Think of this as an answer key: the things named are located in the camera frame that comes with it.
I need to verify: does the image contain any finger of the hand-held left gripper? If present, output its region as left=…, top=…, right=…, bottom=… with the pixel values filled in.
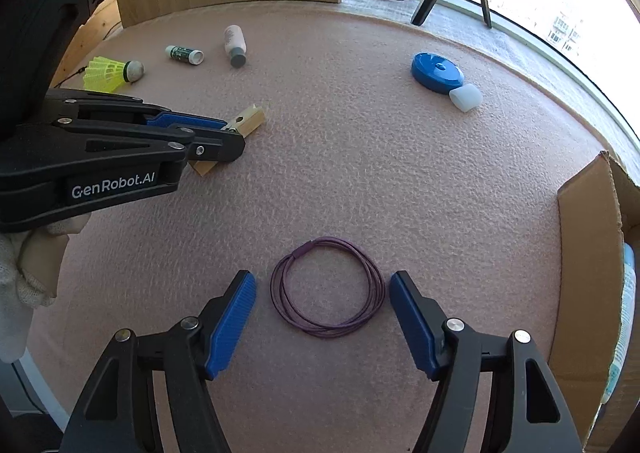
left=42, top=88, right=228, bottom=132
left=59, top=121, right=247, bottom=166

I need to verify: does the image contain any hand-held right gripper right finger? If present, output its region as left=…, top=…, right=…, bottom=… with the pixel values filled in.
left=389, top=270, right=583, bottom=453

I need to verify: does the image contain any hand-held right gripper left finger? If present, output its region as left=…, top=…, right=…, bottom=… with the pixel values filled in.
left=59, top=269, right=258, bottom=453

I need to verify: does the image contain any wooden clothespin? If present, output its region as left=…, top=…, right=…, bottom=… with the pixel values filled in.
left=192, top=104, right=268, bottom=177

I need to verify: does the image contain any small green and white tube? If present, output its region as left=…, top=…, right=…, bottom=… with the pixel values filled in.
left=165, top=45, right=205, bottom=66

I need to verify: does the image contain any yellow shuttlecock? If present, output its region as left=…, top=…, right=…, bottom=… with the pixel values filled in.
left=82, top=56, right=146, bottom=94

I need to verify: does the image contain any small pink white bottle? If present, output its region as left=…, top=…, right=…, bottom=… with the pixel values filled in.
left=223, top=25, right=248, bottom=68

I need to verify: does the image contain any purple hair band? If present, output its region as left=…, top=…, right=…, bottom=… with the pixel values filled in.
left=270, top=236, right=387, bottom=335

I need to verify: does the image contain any brown cardboard box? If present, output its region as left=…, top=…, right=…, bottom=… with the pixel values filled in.
left=547, top=150, right=640, bottom=453

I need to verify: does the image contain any white and blue lotion bottle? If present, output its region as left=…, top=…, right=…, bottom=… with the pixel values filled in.
left=600, top=242, right=637, bottom=404

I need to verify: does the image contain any round blue tape measure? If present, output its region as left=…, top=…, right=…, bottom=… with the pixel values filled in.
left=411, top=52, right=466, bottom=95

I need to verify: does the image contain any translucent white cap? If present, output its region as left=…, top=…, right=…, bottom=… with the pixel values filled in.
left=448, top=85, right=483, bottom=114

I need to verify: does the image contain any person's left hand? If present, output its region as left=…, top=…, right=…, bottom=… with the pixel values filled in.
left=0, top=210, right=93, bottom=364

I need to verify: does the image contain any wooden slat panel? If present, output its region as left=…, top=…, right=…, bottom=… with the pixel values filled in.
left=50, top=0, right=123, bottom=88

